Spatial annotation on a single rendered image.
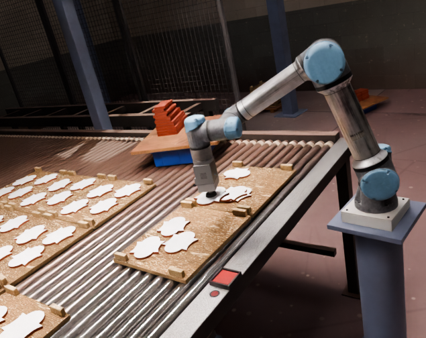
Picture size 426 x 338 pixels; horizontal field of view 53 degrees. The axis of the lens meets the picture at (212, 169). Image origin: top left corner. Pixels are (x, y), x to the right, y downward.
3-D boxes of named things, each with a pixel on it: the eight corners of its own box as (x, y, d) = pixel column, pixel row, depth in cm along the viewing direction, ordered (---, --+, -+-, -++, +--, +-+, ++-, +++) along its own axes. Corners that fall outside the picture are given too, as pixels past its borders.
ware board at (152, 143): (235, 115, 264) (234, 113, 263) (217, 144, 220) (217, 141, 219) (160, 125, 278) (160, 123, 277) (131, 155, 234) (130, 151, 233)
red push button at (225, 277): (239, 276, 133) (238, 273, 133) (229, 288, 129) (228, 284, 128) (223, 272, 137) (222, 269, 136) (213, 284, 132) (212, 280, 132)
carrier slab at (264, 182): (296, 172, 193) (296, 169, 192) (253, 218, 164) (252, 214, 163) (233, 167, 214) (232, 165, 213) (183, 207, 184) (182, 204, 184)
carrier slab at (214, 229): (251, 218, 163) (250, 215, 163) (186, 284, 134) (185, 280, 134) (182, 208, 184) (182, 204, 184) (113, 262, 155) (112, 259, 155)
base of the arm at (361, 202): (402, 197, 158) (401, 172, 154) (393, 216, 146) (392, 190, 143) (360, 193, 166) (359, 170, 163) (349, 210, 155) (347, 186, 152)
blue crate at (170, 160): (219, 141, 256) (215, 125, 252) (206, 161, 228) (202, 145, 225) (171, 147, 264) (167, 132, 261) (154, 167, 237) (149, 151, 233)
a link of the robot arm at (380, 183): (400, 178, 144) (334, 30, 132) (407, 197, 131) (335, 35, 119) (365, 190, 149) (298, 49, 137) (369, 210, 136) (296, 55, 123)
